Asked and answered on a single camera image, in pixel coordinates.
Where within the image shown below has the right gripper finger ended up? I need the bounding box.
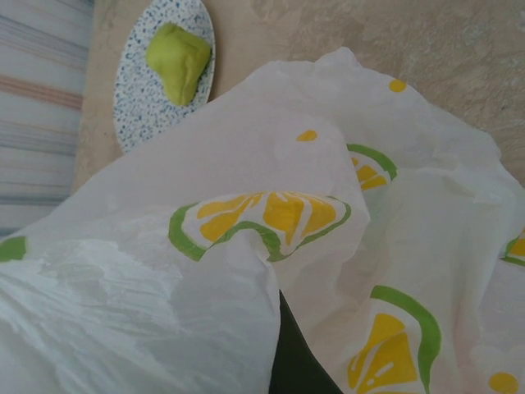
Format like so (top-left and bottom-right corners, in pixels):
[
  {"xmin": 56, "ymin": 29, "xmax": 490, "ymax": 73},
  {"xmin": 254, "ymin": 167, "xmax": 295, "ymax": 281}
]
[{"xmin": 268, "ymin": 288, "xmax": 344, "ymax": 394}]

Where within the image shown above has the white plastic bag lemon print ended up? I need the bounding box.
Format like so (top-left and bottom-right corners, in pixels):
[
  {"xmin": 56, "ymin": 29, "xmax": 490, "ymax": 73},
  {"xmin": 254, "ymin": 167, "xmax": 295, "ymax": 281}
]
[{"xmin": 0, "ymin": 46, "xmax": 525, "ymax": 394}]

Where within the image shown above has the speckled white blue plate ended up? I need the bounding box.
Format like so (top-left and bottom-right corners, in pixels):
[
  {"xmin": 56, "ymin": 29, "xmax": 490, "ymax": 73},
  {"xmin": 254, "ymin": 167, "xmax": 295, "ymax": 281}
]
[{"xmin": 112, "ymin": 0, "xmax": 217, "ymax": 156}]

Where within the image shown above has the light green pear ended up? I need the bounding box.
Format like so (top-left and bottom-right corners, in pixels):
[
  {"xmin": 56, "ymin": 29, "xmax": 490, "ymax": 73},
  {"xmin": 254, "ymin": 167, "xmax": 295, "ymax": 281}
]
[{"xmin": 146, "ymin": 21, "xmax": 213, "ymax": 108}]

